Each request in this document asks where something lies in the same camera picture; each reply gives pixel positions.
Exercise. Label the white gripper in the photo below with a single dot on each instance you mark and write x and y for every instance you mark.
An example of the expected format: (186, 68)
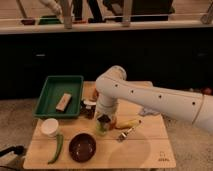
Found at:
(107, 110)

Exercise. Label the dark metal cup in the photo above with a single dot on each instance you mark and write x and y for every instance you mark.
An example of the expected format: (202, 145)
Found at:
(104, 119)

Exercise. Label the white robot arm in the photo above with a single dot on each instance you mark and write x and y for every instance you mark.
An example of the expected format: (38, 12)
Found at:
(193, 107)

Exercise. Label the orange peach fruit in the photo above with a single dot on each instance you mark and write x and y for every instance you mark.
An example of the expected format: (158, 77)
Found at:
(113, 123)

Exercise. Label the dark grapes bunch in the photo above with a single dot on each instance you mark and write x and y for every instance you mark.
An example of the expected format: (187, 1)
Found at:
(89, 112)

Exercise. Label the yellow banana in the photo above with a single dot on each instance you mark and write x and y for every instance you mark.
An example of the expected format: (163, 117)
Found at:
(126, 124)

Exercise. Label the green plastic cup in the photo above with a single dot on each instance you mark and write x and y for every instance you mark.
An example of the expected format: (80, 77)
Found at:
(101, 128)

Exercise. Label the metal fork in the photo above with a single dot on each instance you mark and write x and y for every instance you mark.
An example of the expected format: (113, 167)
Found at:
(124, 134)

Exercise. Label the light blue cloth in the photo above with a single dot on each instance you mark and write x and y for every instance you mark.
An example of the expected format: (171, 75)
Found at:
(148, 111)

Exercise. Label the wooden block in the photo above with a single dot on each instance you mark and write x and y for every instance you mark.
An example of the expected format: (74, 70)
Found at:
(63, 102)

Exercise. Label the dark red bowl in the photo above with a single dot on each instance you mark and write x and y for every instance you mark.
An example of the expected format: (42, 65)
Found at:
(82, 147)

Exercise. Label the green plastic tray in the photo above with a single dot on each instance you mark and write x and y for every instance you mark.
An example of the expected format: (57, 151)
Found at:
(52, 92)

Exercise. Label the green chili pepper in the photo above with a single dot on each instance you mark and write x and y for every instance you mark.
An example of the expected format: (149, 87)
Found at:
(59, 140)

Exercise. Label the white paper cup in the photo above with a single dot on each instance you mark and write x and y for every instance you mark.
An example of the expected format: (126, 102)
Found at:
(50, 127)

